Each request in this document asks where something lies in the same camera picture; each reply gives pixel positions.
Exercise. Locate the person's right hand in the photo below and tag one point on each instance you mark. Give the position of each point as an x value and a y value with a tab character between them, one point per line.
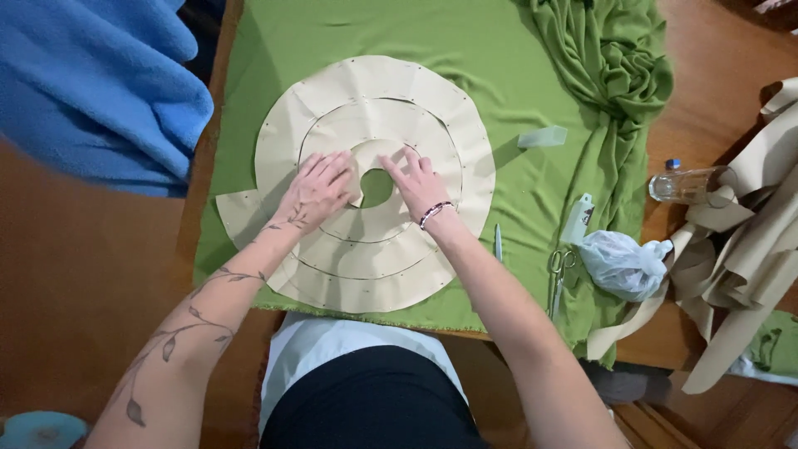
421	190

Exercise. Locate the person's left hand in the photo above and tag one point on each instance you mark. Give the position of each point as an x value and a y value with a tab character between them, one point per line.
315	196

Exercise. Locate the beige spiral paper pattern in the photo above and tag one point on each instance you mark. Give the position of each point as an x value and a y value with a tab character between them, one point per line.
374	125

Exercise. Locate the person's white shirt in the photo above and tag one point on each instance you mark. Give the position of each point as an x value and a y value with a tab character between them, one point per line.
324	346

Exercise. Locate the white pin box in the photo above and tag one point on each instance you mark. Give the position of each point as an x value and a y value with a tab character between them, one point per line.
577	219

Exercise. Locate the green fabric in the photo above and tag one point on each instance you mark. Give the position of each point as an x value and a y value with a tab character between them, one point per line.
536	81

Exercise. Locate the silver scissors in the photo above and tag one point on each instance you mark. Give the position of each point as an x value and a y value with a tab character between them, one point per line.
557	274

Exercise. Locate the person's black skirt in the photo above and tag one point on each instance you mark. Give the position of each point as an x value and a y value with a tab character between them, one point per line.
371	402

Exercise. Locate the white plastic bag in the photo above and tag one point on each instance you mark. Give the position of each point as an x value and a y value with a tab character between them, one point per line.
623	265

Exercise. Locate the blue fleece blanket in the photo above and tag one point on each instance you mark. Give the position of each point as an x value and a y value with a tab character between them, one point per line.
93	93

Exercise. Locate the small blue-capped bottle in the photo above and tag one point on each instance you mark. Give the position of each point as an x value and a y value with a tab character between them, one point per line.
672	164

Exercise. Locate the clear drinking glass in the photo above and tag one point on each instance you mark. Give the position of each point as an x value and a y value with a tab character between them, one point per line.
692	185

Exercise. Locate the grey cloth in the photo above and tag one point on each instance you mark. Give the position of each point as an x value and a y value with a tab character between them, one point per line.
623	381

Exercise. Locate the heap of beige paper scraps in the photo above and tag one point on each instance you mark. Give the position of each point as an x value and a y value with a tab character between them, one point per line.
742	249

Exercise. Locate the teal round object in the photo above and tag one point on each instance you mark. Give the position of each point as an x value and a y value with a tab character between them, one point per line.
40	430

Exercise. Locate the green fabric scrap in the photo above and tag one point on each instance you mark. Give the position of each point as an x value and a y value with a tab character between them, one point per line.
775	343

